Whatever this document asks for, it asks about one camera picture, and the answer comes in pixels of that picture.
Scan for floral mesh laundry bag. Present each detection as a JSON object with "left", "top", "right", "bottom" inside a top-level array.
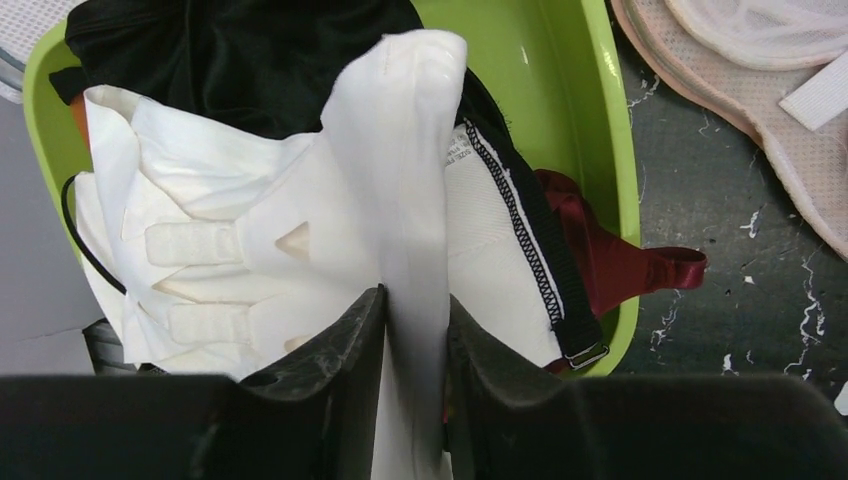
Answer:
[{"left": 611, "top": 1, "right": 847, "bottom": 258}]

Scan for white round mesh bag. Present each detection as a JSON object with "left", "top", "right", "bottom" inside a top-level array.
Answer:
[{"left": 0, "top": 0, "right": 81, "bottom": 104}]

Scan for black garment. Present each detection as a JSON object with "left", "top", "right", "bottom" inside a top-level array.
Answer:
[{"left": 49, "top": 0, "right": 422, "bottom": 139}]

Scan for dark red bra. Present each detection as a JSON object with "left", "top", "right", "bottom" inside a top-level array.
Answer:
[{"left": 535, "top": 169, "right": 708, "bottom": 317}]

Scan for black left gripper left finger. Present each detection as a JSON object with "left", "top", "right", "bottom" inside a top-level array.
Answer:
[{"left": 1, "top": 286, "right": 387, "bottom": 479}]

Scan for green plastic basket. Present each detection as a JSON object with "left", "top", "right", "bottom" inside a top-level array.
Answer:
[{"left": 21, "top": 1, "right": 641, "bottom": 376}]

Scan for white bra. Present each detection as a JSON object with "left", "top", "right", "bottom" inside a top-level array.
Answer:
[{"left": 74, "top": 29, "right": 467, "bottom": 479}]

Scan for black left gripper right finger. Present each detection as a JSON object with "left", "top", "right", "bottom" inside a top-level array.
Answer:
[{"left": 447, "top": 300, "right": 847, "bottom": 479}]

